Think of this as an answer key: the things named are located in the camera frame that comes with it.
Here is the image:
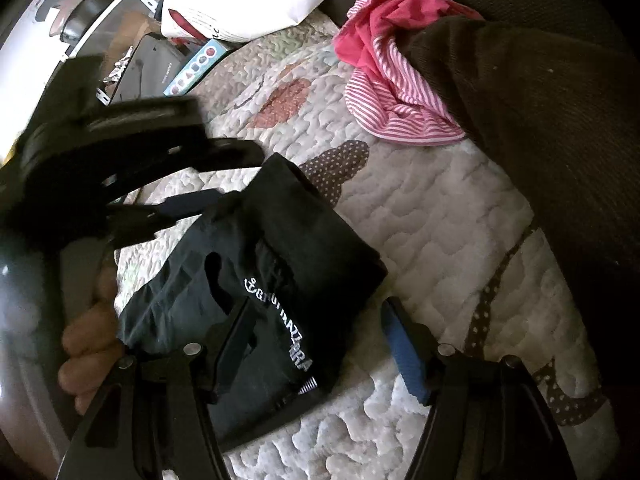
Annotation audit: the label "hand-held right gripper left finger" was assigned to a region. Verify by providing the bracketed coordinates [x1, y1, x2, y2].
[60, 300, 261, 480]

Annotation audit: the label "pink striped garment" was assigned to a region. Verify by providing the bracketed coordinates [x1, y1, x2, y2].
[334, 0, 486, 147]

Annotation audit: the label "white quilted patchwork blanket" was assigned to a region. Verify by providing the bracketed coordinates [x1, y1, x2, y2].
[112, 10, 608, 480]

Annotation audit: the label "person's left hand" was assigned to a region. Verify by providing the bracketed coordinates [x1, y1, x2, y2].
[57, 266, 126, 416]

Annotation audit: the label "black pants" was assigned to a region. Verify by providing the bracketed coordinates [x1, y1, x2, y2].
[116, 152, 388, 453]

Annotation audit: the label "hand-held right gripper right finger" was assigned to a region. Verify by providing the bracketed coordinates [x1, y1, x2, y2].
[380, 297, 576, 480]

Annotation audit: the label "dark brown blanket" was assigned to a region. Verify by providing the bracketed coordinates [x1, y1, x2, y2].
[325, 0, 640, 411]

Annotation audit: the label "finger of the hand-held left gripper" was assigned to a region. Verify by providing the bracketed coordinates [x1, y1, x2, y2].
[107, 137, 264, 202]
[112, 189, 226, 249]

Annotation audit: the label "box with coloured dots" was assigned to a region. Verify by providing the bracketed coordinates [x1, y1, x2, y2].
[162, 37, 232, 97]

